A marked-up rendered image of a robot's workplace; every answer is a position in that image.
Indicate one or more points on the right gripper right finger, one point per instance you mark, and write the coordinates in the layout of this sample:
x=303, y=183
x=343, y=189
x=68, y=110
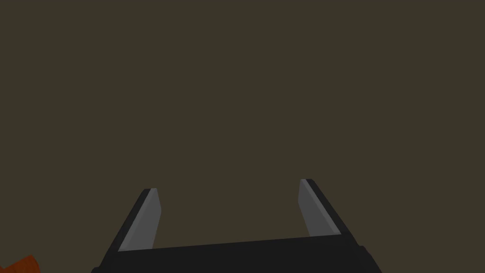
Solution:
x=318, y=216

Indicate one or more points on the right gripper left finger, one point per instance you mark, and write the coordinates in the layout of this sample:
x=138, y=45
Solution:
x=142, y=223

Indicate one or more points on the orange-brown wooden object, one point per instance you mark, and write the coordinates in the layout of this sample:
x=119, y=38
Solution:
x=21, y=266

